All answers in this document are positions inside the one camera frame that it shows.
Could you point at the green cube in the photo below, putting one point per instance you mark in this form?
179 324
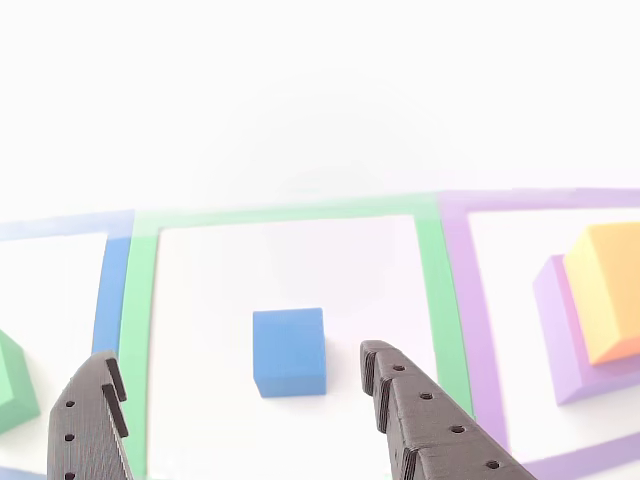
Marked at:
15 390

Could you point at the small blue cube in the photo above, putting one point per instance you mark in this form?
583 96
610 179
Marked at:
287 350

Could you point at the orange block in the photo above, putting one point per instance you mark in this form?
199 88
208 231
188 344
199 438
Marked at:
610 290

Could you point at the green tape square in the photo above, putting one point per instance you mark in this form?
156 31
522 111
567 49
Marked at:
135 325

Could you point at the purple tape square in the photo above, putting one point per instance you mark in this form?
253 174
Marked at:
480 325

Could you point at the blue tape square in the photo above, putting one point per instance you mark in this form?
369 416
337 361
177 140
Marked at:
110 300

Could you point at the large purple block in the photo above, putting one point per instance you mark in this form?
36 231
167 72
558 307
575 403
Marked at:
555 325

